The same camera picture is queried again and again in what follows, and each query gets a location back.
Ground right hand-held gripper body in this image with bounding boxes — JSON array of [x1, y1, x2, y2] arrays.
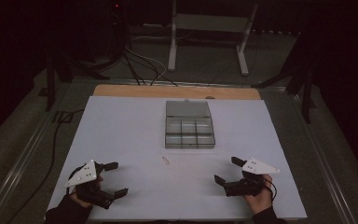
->
[[223, 157, 281, 198]]

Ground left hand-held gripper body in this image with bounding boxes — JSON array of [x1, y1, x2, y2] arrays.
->
[[64, 160, 117, 210]]

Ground person's left hand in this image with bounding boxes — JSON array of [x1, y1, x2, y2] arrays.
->
[[69, 175, 104, 209]]

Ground person's right hand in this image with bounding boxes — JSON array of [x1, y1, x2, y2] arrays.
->
[[244, 174, 275, 217]]

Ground white table sheet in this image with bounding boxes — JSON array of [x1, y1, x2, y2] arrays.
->
[[47, 95, 308, 221]]

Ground clear plastic compartment box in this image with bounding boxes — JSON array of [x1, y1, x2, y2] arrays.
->
[[164, 99, 216, 150]]

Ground black stand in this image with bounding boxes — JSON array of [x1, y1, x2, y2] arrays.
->
[[37, 50, 110, 113], [251, 29, 317, 124]]

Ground white metal stand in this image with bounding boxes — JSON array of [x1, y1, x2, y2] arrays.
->
[[167, 0, 259, 77]]

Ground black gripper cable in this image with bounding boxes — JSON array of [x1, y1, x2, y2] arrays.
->
[[263, 177, 278, 203]]

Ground black floor cable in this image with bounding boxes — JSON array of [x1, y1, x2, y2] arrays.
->
[[10, 108, 86, 224]]

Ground metal floor rail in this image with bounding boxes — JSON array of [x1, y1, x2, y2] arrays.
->
[[287, 90, 358, 224], [0, 83, 76, 224]]

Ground bundle of black cables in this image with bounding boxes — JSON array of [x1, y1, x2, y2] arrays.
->
[[105, 3, 179, 88]]

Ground white cable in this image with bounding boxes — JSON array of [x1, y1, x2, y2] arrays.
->
[[124, 35, 176, 87]]

